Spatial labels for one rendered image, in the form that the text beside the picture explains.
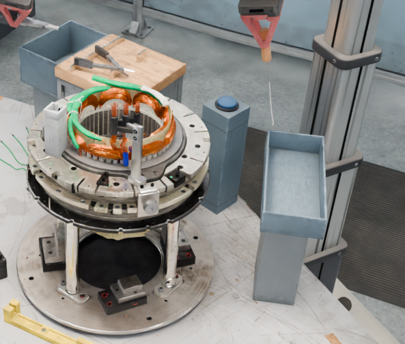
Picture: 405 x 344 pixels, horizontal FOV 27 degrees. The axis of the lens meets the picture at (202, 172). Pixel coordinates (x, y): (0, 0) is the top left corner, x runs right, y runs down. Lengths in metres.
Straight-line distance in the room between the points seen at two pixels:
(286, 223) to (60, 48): 0.76
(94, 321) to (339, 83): 0.66
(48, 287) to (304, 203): 0.51
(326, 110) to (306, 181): 0.22
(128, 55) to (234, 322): 0.61
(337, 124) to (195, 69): 2.19
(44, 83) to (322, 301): 0.73
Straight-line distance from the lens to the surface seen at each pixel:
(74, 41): 1.93
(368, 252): 2.97
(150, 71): 1.73
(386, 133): 3.63
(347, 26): 1.62
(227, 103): 1.68
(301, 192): 1.51
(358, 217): 3.12
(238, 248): 1.73
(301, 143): 1.60
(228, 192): 1.80
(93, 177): 1.38
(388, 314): 2.80
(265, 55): 1.47
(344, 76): 1.65
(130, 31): 4.10
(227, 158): 1.73
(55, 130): 1.39
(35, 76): 1.80
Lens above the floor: 1.94
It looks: 37 degrees down
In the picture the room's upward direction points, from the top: 6 degrees clockwise
